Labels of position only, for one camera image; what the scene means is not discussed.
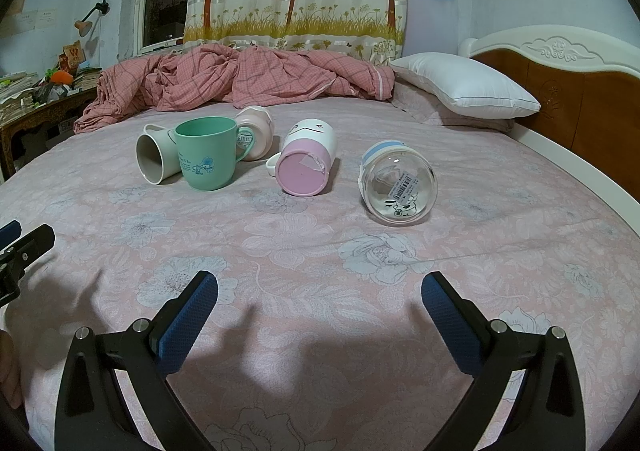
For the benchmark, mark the green plastic cup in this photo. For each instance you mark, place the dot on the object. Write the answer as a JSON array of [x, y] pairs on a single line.
[[209, 149]]

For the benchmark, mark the white pink smiley mug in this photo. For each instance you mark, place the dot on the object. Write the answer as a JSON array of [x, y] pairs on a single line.
[[302, 167]]

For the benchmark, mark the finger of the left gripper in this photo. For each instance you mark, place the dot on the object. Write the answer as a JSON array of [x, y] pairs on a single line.
[[10, 233], [30, 246]]

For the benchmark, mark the clear glass blue-band cup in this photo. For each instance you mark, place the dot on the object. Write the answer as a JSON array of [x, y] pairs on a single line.
[[396, 183]]

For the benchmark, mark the grey white ceramic mug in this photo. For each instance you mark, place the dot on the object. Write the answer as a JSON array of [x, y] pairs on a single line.
[[157, 154]]

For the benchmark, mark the pink plaid quilt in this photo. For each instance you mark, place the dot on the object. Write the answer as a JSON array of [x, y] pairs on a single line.
[[179, 82]]

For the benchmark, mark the wall-mounted desk lamp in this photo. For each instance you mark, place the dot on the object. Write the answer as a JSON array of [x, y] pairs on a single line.
[[83, 26]]

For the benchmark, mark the pink white round cup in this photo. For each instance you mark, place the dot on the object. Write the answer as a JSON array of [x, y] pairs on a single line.
[[256, 131]]

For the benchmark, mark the left hand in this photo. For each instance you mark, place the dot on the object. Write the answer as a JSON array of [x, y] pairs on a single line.
[[10, 373]]

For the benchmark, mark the pink floral bed sheet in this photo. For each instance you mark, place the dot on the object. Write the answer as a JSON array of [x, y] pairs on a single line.
[[319, 339]]

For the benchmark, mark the stack of papers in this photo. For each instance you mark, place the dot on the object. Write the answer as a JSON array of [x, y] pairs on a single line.
[[16, 97]]

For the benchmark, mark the orange toy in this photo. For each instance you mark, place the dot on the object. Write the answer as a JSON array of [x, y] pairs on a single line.
[[60, 77]]

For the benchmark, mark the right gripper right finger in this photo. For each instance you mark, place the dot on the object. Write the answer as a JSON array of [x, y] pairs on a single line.
[[548, 412]]

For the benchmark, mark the white wooden headboard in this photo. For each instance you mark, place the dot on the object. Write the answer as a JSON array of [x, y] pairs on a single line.
[[588, 86]]

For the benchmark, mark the dark wooden desk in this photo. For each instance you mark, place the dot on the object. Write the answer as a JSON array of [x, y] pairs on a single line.
[[52, 112]]

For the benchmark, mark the pink pillow under white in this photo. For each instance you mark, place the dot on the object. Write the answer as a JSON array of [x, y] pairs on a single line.
[[426, 108]]

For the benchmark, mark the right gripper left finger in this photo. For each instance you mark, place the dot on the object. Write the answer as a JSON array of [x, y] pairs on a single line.
[[92, 413]]

